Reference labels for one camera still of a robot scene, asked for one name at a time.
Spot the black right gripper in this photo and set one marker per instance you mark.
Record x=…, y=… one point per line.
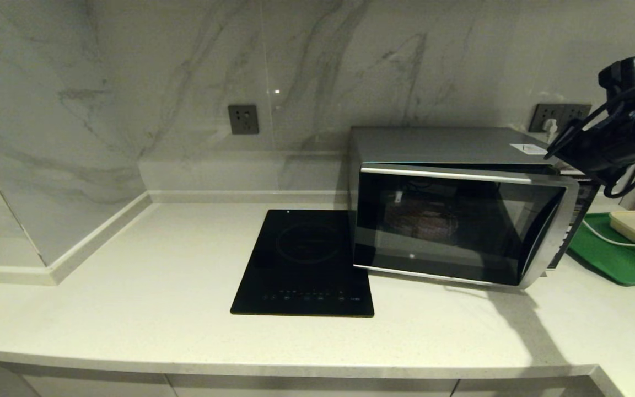
x=620, y=132

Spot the purple plate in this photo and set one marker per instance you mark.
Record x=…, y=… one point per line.
x=422, y=223

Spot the silver microwave oven body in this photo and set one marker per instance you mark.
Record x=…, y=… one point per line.
x=433, y=144

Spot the white label sticker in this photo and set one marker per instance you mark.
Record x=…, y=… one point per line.
x=527, y=149

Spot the green plastic tray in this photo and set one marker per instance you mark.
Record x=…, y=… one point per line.
x=609, y=259

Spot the black induction cooktop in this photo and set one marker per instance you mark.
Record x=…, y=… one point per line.
x=301, y=264

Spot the grey double wall socket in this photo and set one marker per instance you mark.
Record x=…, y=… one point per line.
x=549, y=112

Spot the grey single wall socket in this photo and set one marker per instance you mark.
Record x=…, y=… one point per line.
x=243, y=118

